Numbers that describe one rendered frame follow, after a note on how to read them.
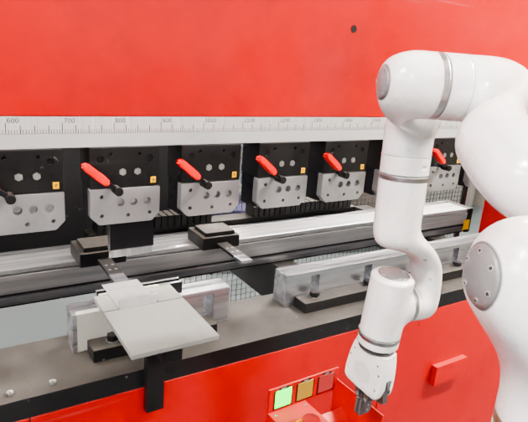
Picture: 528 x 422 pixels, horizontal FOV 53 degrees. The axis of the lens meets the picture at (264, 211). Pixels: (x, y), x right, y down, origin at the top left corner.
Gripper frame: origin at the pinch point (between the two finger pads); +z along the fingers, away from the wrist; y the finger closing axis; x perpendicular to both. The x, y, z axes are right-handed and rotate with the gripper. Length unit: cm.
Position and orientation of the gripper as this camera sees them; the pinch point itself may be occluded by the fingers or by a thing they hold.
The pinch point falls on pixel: (363, 403)
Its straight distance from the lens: 123.6
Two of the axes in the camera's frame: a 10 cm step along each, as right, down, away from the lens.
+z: -1.2, 9.3, 3.5
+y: 5.4, 3.6, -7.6
